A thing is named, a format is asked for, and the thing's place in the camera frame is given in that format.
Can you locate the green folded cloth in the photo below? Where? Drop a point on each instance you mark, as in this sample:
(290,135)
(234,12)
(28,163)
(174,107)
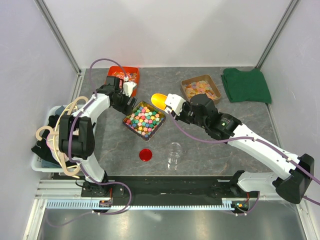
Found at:
(245,86)

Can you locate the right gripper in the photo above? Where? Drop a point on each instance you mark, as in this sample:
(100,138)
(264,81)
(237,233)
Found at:
(186,104)

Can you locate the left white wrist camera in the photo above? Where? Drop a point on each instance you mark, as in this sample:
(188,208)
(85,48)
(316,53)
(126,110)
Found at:
(128,88)

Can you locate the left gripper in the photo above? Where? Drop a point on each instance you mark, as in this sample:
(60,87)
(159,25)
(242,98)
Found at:
(126,109)

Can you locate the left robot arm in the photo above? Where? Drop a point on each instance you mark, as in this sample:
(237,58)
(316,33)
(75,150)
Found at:
(76,137)

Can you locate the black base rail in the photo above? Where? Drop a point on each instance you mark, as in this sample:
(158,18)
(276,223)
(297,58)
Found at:
(211,186)

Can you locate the brown gummy candy box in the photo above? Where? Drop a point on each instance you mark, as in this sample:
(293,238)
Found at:
(203,84)

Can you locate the white cable duct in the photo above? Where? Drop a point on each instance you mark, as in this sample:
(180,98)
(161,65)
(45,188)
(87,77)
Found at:
(87,204)

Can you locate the yellow plastic scoop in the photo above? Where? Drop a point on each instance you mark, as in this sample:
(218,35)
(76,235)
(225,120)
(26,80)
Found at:
(158,100)

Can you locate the clear glass jar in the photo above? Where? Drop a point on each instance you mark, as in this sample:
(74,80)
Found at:
(174,153)

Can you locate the orange candy box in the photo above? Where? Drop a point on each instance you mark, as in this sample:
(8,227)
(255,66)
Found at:
(132,73)

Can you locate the star candy tin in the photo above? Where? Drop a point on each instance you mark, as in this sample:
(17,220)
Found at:
(144,121)

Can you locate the white laundry basket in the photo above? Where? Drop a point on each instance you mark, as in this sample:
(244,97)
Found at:
(37,163)

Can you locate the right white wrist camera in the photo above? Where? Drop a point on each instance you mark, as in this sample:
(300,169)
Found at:
(174,104)

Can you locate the red jar lid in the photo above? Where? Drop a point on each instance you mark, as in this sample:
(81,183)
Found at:
(145,154)

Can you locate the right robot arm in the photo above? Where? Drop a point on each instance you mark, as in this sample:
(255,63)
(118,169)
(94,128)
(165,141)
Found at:
(290,174)

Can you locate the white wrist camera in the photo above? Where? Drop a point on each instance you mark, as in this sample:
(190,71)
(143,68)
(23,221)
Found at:
(174,104)
(128,88)

